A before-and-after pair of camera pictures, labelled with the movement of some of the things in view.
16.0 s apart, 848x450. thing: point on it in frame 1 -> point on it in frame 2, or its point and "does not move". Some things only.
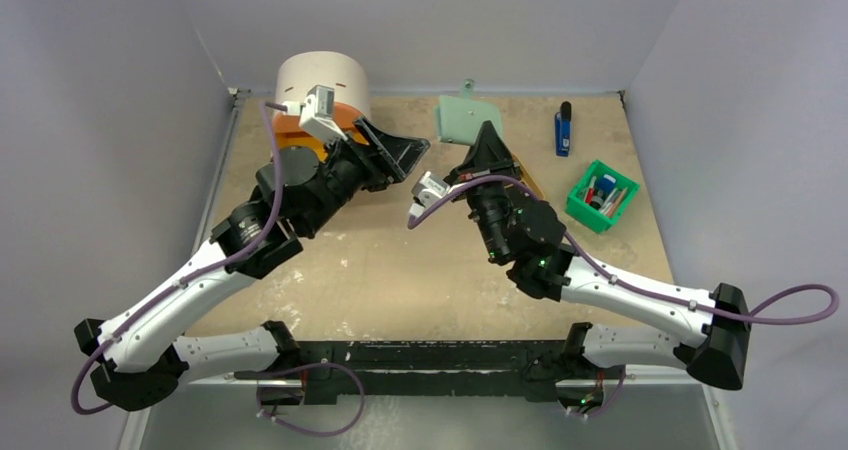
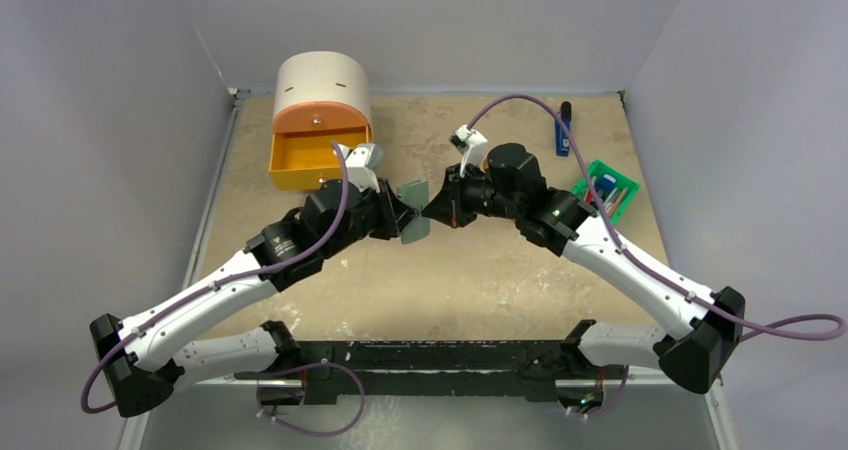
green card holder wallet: (460, 119) -> (415, 193)
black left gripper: (392, 155) -> (396, 215)
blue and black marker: (563, 121) does not move
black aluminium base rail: (431, 370) does not move
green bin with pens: (600, 197) does not move
